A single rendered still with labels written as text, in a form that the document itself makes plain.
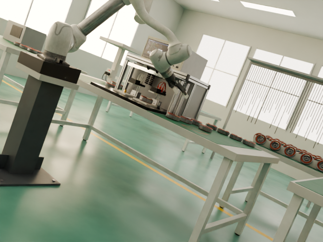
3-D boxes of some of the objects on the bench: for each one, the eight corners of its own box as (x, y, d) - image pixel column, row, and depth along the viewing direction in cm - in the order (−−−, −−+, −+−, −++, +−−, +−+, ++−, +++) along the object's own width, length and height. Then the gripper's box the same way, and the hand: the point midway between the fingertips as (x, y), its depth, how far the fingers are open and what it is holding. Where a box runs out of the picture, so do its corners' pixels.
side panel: (180, 119, 289) (194, 83, 286) (178, 117, 291) (192, 82, 288) (195, 123, 313) (209, 90, 309) (193, 121, 314) (206, 89, 311)
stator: (205, 129, 277) (206, 125, 276) (214, 134, 267) (216, 129, 267) (195, 126, 270) (197, 122, 270) (204, 131, 261) (205, 126, 261)
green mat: (86, 82, 285) (86, 82, 285) (44, 63, 318) (45, 63, 318) (151, 101, 363) (151, 101, 363) (112, 84, 396) (112, 83, 396)
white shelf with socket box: (108, 84, 359) (123, 43, 354) (85, 74, 379) (100, 35, 375) (129, 91, 388) (143, 53, 383) (107, 81, 409) (120, 45, 404)
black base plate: (145, 110, 251) (147, 107, 250) (90, 83, 285) (91, 81, 285) (178, 118, 290) (179, 115, 289) (125, 94, 325) (126, 91, 324)
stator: (170, 119, 251) (172, 114, 251) (162, 114, 260) (164, 110, 260) (181, 123, 258) (183, 118, 257) (173, 118, 267) (175, 114, 266)
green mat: (217, 144, 214) (217, 143, 214) (146, 110, 248) (146, 110, 248) (262, 151, 293) (262, 150, 293) (203, 125, 326) (203, 124, 326)
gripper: (156, 75, 255) (170, 95, 267) (174, 81, 235) (188, 103, 247) (163, 68, 257) (177, 89, 268) (181, 74, 236) (195, 96, 248)
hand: (181, 94), depth 257 cm, fingers open, 13 cm apart
